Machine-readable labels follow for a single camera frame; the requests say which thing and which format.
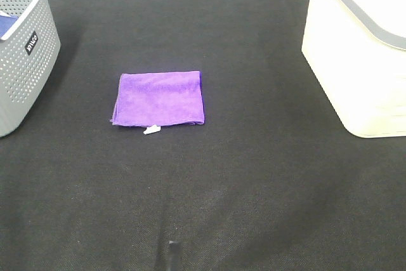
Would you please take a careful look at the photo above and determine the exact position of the purple towel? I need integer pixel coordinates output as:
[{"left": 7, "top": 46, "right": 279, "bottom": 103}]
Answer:
[{"left": 110, "top": 71, "right": 205, "bottom": 128}]

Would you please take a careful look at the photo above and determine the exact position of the black table cloth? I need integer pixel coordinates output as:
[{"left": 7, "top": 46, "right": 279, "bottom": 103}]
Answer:
[{"left": 1, "top": 0, "right": 405, "bottom": 270}]

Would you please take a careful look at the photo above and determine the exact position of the white plastic basket grey rim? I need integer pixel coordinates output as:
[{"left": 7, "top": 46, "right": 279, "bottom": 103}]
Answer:
[{"left": 302, "top": 0, "right": 405, "bottom": 138}]

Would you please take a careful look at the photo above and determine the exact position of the grey perforated plastic basket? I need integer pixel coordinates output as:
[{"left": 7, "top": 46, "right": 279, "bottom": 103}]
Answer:
[{"left": 1, "top": 0, "right": 61, "bottom": 136}]

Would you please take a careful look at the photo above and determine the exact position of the blue cloth in basket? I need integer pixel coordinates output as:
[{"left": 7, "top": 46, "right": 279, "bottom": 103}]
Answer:
[{"left": 0, "top": 11, "right": 18, "bottom": 37}]

